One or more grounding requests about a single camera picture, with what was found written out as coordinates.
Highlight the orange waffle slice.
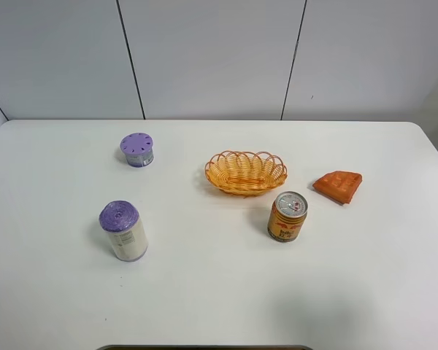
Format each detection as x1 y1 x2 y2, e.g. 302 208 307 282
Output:
312 171 363 204

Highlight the orange woven plastic basket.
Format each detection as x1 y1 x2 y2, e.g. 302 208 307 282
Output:
204 150 288 197

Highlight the gold energy drink can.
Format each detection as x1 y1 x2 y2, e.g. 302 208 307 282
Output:
267 191 308 243

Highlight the purple lid air freshener jar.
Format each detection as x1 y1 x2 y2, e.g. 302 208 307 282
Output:
120 132 154 168

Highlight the purple garbage bag roll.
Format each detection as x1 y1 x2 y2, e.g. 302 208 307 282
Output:
99 201 148 262

